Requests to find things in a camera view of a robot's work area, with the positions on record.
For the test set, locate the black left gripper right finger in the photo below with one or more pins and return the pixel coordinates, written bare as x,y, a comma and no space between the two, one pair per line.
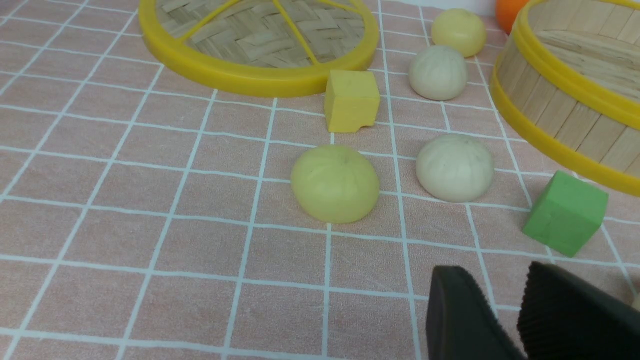
564,317

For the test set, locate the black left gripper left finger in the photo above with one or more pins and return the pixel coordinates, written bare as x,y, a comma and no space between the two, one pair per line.
460,324

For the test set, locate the white bun front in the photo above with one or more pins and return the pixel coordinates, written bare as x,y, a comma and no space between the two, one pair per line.
455,168

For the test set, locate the white bun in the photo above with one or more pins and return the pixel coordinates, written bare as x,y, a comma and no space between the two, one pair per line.
438,73
455,168

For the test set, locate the pale green bun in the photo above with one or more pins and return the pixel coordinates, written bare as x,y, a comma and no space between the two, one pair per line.
335,184

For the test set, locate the yellow bun back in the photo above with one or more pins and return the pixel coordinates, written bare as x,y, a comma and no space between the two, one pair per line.
460,29

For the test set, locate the bamboo steamer tray yellow rim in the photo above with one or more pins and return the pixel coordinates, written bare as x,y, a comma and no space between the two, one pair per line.
567,81

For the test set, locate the yellow bamboo steamer lid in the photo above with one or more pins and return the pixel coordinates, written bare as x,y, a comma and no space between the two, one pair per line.
260,48

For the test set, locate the green foam cube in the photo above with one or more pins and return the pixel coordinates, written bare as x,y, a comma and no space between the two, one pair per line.
567,214

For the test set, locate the yellow foam cube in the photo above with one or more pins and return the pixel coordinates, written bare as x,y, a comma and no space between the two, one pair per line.
351,100

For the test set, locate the orange fruit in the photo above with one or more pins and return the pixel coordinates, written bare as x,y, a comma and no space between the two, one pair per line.
506,11

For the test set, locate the pink checkered tablecloth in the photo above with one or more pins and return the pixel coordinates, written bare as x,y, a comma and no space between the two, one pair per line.
146,217

